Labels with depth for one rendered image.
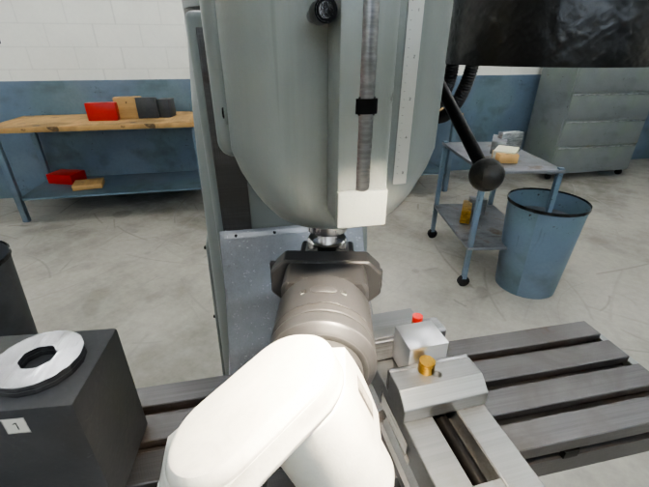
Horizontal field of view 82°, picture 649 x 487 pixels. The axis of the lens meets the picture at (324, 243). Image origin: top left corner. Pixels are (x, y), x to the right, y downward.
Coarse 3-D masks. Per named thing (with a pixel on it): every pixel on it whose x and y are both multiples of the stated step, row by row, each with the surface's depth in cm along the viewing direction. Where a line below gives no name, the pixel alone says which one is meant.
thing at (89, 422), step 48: (0, 336) 46; (48, 336) 44; (96, 336) 46; (0, 384) 38; (48, 384) 39; (96, 384) 42; (0, 432) 38; (48, 432) 39; (96, 432) 42; (144, 432) 55; (0, 480) 41; (48, 480) 42; (96, 480) 43
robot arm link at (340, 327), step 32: (288, 320) 29; (320, 320) 28; (352, 320) 29; (352, 352) 28; (352, 384) 24; (352, 416) 22; (320, 448) 21; (352, 448) 22; (384, 448) 26; (320, 480) 22; (352, 480) 22; (384, 480) 24
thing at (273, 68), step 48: (240, 0) 26; (288, 0) 25; (432, 0) 27; (240, 48) 27; (288, 48) 26; (432, 48) 29; (240, 96) 29; (288, 96) 28; (432, 96) 31; (240, 144) 31; (288, 144) 29; (432, 144) 33; (288, 192) 31
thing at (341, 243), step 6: (312, 234) 44; (342, 234) 44; (312, 240) 43; (318, 240) 43; (336, 240) 43; (342, 240) 43; (312, 246) 43; (318, 246) 42; (324, 246) 42; (330, 246) 42; (336, 246) 42; (342, 246) 43
